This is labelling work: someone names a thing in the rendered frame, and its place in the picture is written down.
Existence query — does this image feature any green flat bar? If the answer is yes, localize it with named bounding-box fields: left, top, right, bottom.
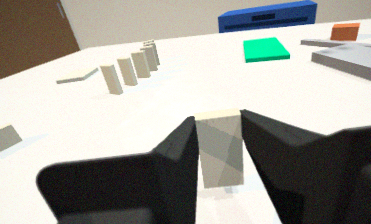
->
left=243, top=37, right=290, bottom=63

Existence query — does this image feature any orange block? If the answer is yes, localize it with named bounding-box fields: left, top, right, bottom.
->
left=330, top=23, right=360, bottom=42

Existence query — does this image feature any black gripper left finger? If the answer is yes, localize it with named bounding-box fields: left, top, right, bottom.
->
left=36, top=116, right=199, bottom=224

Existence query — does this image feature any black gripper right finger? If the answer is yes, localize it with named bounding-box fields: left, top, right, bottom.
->
left=239, top=109, right=371, bottom=224

